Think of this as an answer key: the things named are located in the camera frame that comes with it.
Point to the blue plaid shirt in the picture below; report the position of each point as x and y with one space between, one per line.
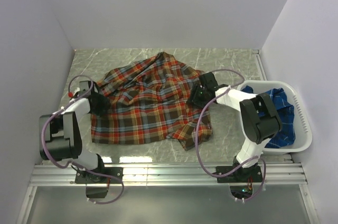
280 118

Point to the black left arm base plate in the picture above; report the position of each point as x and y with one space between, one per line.
112 175

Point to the red plaid long sleeve shirt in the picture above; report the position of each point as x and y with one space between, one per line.
148 103

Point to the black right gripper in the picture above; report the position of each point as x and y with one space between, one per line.
196 89

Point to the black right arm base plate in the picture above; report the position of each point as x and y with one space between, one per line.
232 176

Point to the aluminium mounting rail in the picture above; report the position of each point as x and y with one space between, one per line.
177 174

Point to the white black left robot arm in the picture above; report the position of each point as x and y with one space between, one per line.
60 137

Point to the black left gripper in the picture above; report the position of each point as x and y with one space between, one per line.
103 101

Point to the white plastic laundry basket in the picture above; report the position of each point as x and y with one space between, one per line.
303 133

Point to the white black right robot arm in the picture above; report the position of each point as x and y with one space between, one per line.
250 152

